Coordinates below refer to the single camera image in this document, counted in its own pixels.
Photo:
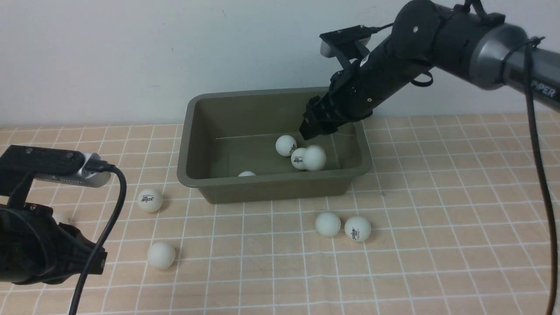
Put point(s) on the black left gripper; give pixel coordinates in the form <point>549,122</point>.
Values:
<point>37,249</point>

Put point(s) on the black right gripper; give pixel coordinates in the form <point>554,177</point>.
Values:
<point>354,94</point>

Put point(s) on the plain white ball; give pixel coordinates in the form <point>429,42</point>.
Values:
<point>328,224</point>
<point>297,158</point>
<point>161,255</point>
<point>247,173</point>
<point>314,158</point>

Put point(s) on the white ball with logo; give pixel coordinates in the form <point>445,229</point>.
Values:
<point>150,200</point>
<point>285,145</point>
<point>358,229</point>

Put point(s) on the white ball with logo centre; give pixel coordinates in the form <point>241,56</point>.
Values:
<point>358,229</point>

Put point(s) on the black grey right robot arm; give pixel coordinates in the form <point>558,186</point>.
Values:
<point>465,41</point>

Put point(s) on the white ping-pong ball far left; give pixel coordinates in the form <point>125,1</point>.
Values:
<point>60,218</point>

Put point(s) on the olive green plastic bin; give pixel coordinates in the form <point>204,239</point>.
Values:
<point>226,133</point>

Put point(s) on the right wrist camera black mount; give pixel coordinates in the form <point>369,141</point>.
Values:
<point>346,44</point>

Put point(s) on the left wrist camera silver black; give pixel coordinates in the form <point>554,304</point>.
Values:
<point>21,165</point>

